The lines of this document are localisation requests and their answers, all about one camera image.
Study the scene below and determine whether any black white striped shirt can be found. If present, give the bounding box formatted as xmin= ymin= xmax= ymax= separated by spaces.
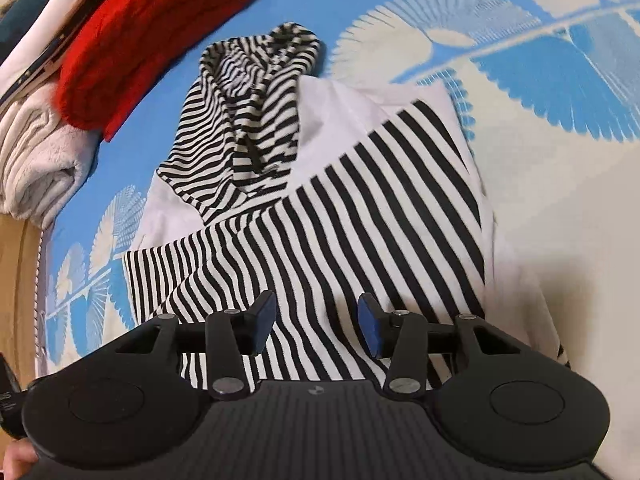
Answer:
xmin=122 ymin=22 xmax=571 ymax=392

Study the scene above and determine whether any red folded blanket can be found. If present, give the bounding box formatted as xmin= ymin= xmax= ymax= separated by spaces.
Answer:
xmin=55 ymin=0 xmax=261 ymax=143

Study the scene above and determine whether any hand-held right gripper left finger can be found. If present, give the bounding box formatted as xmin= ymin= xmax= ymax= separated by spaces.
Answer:
xmin=117 ymin=290 xmax=277 ymax=402

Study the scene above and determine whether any dark teal garment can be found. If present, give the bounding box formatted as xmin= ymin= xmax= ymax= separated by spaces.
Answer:
xmin=0 ymin=0 xmax=68 ymax=58

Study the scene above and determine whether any wooden bed frame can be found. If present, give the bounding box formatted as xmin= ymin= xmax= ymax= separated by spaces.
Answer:
xmin=0 ymin=217 xmax=43 ymax=386

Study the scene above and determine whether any blue white patterned bed blanket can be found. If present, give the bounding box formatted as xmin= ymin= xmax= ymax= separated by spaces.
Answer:
xmin=35 ymin=0 xmax=640 ymax=480

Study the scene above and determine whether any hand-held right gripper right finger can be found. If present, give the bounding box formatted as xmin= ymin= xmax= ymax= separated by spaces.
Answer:
xmin=357 ymin=294 xmax=522 ymax=397

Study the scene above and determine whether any white fluffy folded blanket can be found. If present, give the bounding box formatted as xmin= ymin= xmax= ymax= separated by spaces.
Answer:
xmin=0 ymin=92 xmax=101 ymax=232

